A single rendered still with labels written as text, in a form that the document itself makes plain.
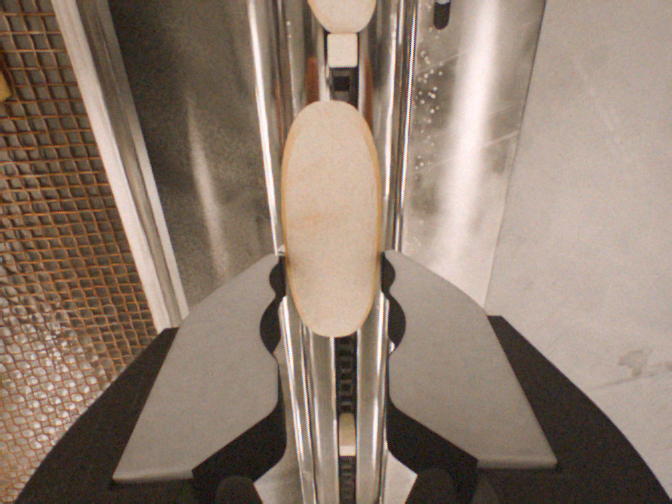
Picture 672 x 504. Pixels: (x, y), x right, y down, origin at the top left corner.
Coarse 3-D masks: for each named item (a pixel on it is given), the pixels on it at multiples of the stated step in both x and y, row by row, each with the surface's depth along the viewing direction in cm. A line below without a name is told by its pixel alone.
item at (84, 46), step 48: (0, 48) 14; (96, 48) 14; (96, 96) 15; (96, 144) 16; (0, 192) 16; (144, 192) 17; (48, 240) 17; (144, 240) 17; (0, 288) 18; (144, 288) 19; (0, 336) 19; (144, 336) 21; (0, 384) 21; (96, 384) 22
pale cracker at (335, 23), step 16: (320, 0) 16; (336, 0) 16; (352, 0) 16; (368, 0) 16; (320, 16) 17; (336, 16) 16; (352, 16) 16; (368, 16) 17; (336, 32) 17; (352, 32) 17
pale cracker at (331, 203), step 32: (320, 128) 12; (352, 128) 12; (288, 160) 13; (320, 160) 12; (352, 160) 12; (288, 192) 13; (320, 192) 13; (352, 192) 13; (288, 224) 14; (320, 224) 13; (352, 224) 13; (288, 256) 14; (320, 256) 14; (352, 256) 14; (320, 288) 14; (352, 288) 15; (320, 320) 16; (352, 320) 16
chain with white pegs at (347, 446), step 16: (336, 48) 16; (352, 48) 16; (336, 64) 16; (352, 64) 16; (352, 80) 19; (336, 96) 20; (352, 96) 20; (352, 336) 27; (352, 352) 28; (352, 368) 29; (352, 384) 30; (352, 400) 31; (352, 416) 31; (352, 432) 30; (352, 448) 29; (352, 464) 35; (352, 480) 36; (352, 496) 37
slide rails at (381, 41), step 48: (288, 0) 17; (384, 0) 17; (288, 48) 18; (384, 48) 18; (288, 96) 19; (384, 96) 19; (384, 144) 20; (384, 192) 21; (384, 240) 23; (384, 336) 26; (384, 384) 28; (336, 432) 31; (336, 480) 34
